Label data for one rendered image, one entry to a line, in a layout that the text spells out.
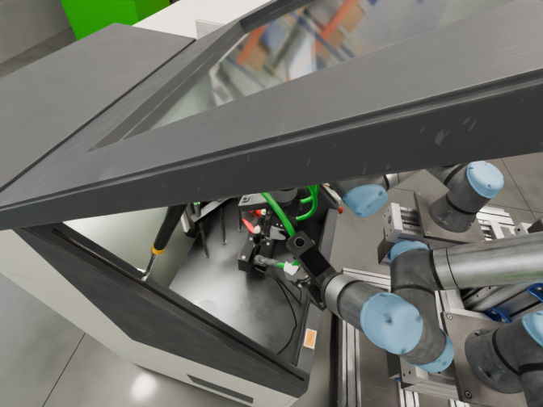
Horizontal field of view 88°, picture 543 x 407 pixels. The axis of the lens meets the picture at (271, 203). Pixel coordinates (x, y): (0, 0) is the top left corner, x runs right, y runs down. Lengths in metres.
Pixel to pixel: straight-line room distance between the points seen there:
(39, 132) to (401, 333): 0.69
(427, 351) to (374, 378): 1.23
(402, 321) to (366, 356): 1.33
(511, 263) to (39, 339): 2.20
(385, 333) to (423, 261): 0.19
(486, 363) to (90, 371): 1.82
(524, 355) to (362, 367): 1.01
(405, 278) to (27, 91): 0.86
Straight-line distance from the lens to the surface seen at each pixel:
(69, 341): 2.16
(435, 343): 0.55
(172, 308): 0.64
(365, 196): 0.56
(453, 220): 1.19
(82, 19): 4.61
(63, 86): 0.82
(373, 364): 1.78
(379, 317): 0.45
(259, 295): 1.09
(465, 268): 0.58
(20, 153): 0.65
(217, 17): 1.02
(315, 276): 0.57
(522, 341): 0.88
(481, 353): 0.97
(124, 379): 1.98
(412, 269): 0.59
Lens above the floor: 1.84
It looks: 49 degrees down
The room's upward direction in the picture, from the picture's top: 6 degrees clockwise
